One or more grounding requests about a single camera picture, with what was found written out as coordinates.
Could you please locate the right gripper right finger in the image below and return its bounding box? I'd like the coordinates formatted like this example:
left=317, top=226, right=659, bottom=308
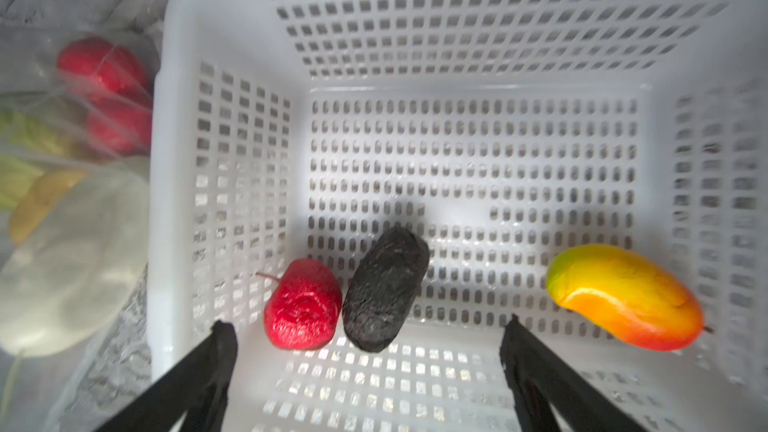
left=500, top=315, right=644, bottom=432

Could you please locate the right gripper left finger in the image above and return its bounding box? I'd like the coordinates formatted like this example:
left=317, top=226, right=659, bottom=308
left=99, top=321, right=238, bottom=431

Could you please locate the red strawberry front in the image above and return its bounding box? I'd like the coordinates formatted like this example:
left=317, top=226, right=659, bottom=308
left=264, top=259, right=342, bottom=350

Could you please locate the red strawberry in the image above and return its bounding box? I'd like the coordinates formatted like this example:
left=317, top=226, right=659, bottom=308
left=55, top=36, right=149, bottom=95
left=85, top=100, right=153, bottom=156
left=264, top=259, right=342, bottom=350

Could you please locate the yellow potato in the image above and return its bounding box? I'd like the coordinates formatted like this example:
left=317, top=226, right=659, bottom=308
left=8, top=169, right=90, bottom=246

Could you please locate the white plastic perforated basket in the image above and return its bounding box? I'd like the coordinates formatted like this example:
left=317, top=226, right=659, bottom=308
left=147, top=0, right=767, bottom=431

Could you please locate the green cabbage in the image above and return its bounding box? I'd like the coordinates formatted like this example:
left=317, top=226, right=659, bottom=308
left=1, top=92, right=85, bottom=211

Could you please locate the clear zip top bag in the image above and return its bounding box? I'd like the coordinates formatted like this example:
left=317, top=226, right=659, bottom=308
left=1, top=25, right=157, bottom=431

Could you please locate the orange yellow mango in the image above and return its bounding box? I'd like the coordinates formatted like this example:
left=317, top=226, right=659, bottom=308
left=546, top=244, right=705, bottom=352

